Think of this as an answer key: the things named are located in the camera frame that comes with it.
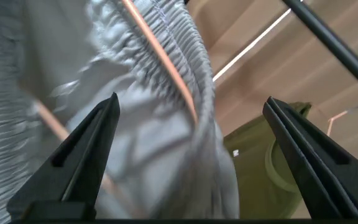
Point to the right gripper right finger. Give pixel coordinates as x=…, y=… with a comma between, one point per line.
x=328, y=180

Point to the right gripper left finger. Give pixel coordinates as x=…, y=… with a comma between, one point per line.
x=82, y=161

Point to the pink clothes hanger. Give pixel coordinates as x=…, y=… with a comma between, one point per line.
x=337, y=115
x=166, y=62

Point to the green long-sleeved shirt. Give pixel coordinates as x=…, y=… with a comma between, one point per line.
x=250, y=174

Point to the black clothes rack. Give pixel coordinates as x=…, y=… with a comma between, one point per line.
x=337, y=46

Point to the beige curtain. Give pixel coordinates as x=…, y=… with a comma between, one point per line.
x=275, y=77

